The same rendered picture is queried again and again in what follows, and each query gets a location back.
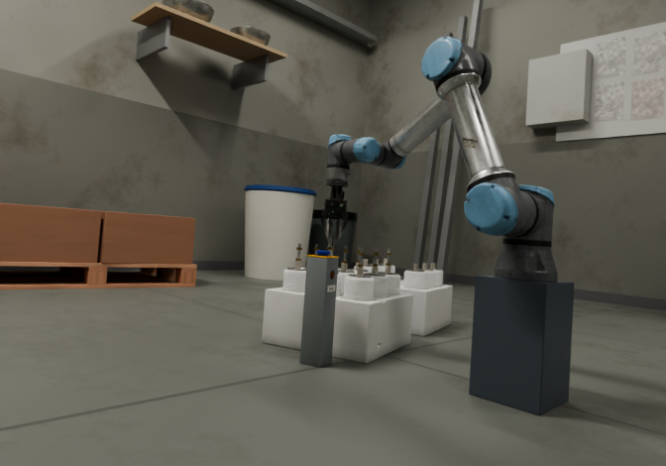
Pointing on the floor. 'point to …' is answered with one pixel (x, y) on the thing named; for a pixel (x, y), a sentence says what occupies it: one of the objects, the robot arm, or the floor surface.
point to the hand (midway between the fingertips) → (332, 242)
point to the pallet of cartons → (94, 248)
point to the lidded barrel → (276, 229)
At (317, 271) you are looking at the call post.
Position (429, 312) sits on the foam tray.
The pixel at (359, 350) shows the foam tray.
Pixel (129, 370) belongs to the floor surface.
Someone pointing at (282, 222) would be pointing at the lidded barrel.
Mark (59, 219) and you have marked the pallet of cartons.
